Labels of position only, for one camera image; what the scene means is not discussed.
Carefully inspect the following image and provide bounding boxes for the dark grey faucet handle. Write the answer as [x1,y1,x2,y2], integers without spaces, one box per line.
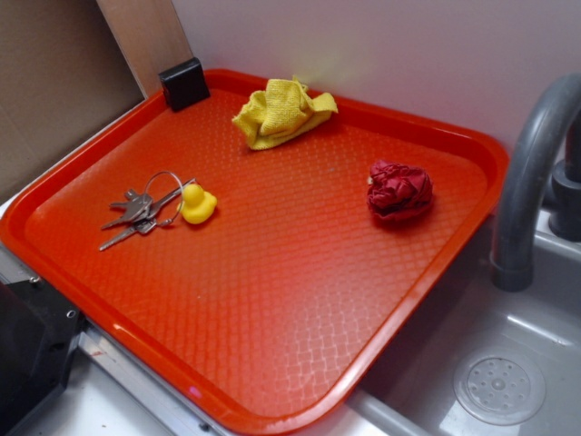
[549,115,580,243]

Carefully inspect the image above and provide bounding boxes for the grey plastic sink basin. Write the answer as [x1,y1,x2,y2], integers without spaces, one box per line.
[349,213,581,436]

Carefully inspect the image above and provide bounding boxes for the orange plastic tray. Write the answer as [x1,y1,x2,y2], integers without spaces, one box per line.
[1,70,508,435]

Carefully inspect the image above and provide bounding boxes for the yellow microfiber cloth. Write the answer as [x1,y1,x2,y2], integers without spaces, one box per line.
[232,77,339,151]

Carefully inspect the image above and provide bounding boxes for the silver keys on ring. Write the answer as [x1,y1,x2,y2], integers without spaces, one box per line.
[99,171,197,252]

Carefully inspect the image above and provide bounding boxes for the wooden board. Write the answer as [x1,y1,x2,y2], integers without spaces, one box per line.
[97,0,192,97]

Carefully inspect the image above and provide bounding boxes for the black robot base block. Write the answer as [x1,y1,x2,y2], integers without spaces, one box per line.
[1,278,84,435]

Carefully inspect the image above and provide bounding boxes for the yellow rubber duck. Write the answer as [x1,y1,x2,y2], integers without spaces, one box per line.
[177,183,218,224]

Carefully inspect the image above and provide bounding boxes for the grey toy faucet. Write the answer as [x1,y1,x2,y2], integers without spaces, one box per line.
[490,73,580,292]

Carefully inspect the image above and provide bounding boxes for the black corner bracket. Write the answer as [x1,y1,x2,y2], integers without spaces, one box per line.
[158,57,211,112]

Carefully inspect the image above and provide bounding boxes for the crumpled red cloth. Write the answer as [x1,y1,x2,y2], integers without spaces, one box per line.
[367,160,435,223]

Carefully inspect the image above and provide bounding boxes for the brown cardboard panel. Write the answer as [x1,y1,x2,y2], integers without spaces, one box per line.
[1,1,143,201]

